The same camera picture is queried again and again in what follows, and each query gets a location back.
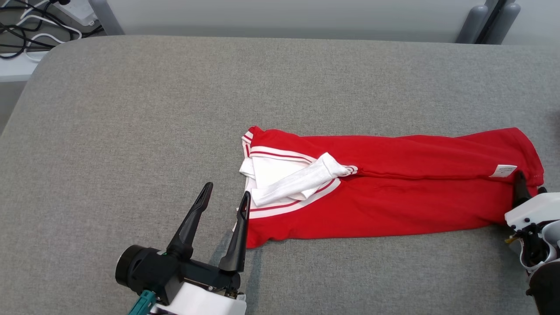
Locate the long white power strip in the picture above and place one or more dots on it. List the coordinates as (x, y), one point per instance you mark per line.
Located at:
(17, 65)

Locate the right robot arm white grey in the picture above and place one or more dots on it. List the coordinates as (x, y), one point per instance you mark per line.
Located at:
(544, 262)

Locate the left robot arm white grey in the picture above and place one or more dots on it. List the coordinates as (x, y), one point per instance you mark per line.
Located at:
(157, 311)

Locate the red white jersey shirt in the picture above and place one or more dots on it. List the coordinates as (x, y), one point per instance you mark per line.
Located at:
(393, 201)

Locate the grey partition post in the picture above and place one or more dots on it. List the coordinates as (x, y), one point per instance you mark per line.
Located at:
(107, 17)
(503, 22)
(470, 24)

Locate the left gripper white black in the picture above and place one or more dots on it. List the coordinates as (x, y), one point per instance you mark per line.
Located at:
(205, 299)

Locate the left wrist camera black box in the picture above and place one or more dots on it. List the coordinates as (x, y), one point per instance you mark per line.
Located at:
(164, 273)

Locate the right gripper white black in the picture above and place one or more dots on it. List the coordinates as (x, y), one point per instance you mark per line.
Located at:
(533, 212)

